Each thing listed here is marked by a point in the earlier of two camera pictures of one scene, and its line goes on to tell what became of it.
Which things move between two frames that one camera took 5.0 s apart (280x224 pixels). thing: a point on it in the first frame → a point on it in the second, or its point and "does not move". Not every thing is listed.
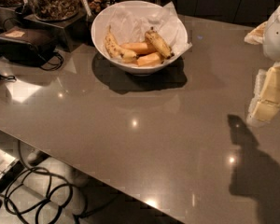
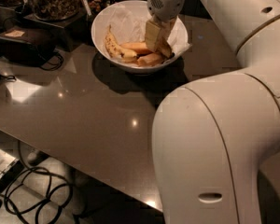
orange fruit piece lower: (148, 61) does not move
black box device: (25, 45) does not move
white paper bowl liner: (130, 22) does not move
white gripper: (278, 35) → (166, 6)
